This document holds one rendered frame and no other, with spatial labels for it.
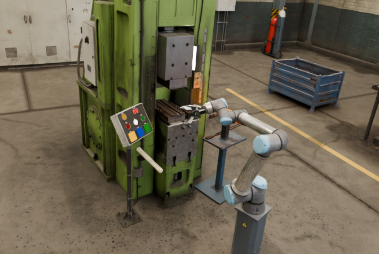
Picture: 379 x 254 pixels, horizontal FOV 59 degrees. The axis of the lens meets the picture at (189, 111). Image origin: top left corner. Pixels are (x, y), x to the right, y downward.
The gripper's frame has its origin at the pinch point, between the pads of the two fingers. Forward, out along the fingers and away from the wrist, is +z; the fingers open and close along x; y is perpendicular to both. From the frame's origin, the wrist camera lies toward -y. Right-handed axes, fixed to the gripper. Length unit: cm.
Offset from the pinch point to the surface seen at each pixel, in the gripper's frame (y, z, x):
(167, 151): -48, 24, 54
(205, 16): -83, -52, -56
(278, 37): -689, -345, 163
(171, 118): -54, 10, 23
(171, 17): -66, -19, -67
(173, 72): -53, -6, -21
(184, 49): -57, -21, -37
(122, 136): -7, 52, 4
